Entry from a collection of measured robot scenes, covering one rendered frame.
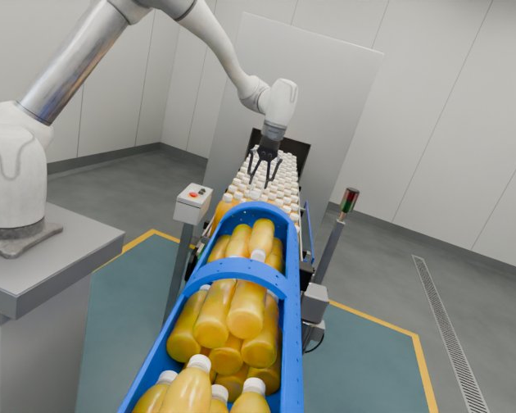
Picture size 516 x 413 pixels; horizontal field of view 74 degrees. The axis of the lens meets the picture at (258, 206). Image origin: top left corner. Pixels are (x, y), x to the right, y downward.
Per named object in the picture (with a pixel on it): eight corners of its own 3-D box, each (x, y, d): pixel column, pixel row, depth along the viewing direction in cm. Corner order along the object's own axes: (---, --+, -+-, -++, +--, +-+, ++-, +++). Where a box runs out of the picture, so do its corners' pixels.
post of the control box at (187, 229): (148, 385, 178) (185, 214, 144) (151, 379, 182) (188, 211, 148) (156, 388, 178) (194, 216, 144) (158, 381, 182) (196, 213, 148)
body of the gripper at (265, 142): (260, 135, 126) (253, 159, 130) (282, 142, 126) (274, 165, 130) (261, 133, 133) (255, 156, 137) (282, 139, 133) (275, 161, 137)
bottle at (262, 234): (260, 214, 110) (255, 238, 93) (278, 226, 111) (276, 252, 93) (249, 230, 112) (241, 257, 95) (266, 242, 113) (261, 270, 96)
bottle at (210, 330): (233, 327, 67) (245, 277, 84) (199, 313, 67) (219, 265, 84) (219, 352, 69) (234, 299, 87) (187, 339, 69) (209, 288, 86)
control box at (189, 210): (172, 219, 136) (177, 195, 133) (187, 202, 155) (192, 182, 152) (196, 226, 136) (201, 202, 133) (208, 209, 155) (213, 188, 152)
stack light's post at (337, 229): (269, 392, 195) (337, 221, 157) (270, 386, 199) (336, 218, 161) (277, 394, 195) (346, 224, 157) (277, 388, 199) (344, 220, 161)
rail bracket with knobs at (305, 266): (282, 288, 131) (290, 265, 127) (282, 279, 138) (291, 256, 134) (307, 296, 131) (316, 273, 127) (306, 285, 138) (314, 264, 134)
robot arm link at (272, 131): (287, 128, 124) (282, 143, 126) (287, 124, 132) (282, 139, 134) (263, 120, 124) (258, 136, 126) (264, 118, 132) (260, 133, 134)
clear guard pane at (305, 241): (280, 342, 168) (312, 258, 151) (284, 264, 241) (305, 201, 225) (281, 342, 168) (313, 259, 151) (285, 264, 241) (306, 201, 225)
